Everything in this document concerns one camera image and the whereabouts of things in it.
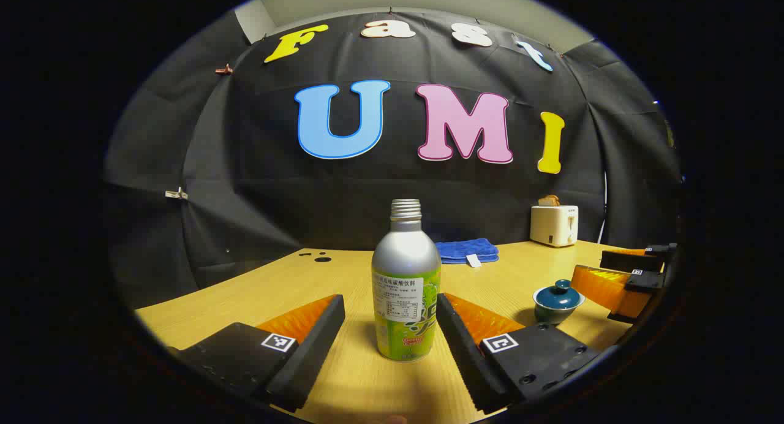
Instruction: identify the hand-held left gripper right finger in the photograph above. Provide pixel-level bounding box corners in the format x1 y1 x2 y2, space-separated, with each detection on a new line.
436 292 604 415

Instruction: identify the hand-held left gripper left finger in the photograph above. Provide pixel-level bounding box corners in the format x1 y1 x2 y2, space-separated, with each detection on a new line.
167 294 345 412

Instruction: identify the silver green water bottle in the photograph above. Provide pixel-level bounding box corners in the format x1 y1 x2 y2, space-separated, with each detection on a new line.
371 199 442 362

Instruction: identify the white toaster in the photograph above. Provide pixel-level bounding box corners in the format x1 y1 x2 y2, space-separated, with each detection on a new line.
530 205 579 248

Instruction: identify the folded blue towel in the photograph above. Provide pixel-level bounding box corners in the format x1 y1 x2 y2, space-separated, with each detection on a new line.
435 238 500 267

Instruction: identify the black backdrop cloth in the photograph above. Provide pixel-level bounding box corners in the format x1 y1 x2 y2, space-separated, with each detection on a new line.
103 7 684 308

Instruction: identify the white cable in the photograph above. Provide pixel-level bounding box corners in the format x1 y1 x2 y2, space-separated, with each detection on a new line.
600 168 609 244

